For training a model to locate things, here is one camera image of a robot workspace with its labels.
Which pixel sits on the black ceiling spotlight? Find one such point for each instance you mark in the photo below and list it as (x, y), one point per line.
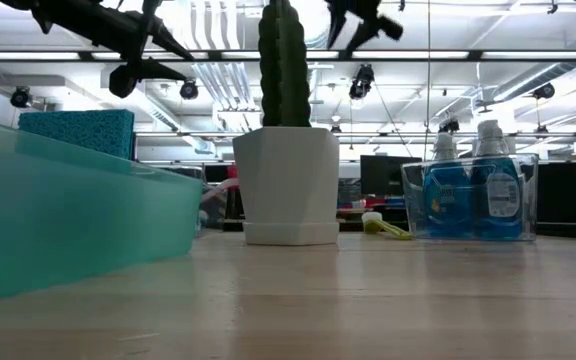
(449, 126)
(362, 82)
(544, 91)
(189, 90)
(20, 97)

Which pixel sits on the green cactus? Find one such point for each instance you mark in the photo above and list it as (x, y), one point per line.
(285, 65)

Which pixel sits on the blue dish soap bottle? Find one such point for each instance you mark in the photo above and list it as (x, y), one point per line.
(485, 210)
(448, 210)

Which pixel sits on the blue sponge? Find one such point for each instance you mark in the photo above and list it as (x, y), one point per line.
(78, 132)

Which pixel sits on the black cabinet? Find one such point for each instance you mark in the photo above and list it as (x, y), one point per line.
(568, 192)

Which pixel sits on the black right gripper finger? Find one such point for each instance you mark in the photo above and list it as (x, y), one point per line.
(335, 27)
(362, 35)

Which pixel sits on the white plant pot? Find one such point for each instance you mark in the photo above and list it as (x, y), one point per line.
(288, 185)

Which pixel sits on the clear plastic bin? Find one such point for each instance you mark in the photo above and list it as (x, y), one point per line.
(215, 215)
(413, 210)

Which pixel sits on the black monitor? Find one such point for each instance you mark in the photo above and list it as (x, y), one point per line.
(383, 175)

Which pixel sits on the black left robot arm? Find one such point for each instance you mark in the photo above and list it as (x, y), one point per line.
(53, 12)

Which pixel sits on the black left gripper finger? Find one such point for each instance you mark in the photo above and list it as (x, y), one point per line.
(170, 44)
(160, 71)

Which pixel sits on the yellow-green dish brush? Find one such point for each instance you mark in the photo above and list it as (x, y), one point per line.
(373, 225)

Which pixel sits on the black linear ceiling light rail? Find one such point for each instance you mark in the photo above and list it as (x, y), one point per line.
(474, 55)

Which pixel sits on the green translucent plastic bin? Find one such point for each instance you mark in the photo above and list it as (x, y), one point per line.
(68, 225)

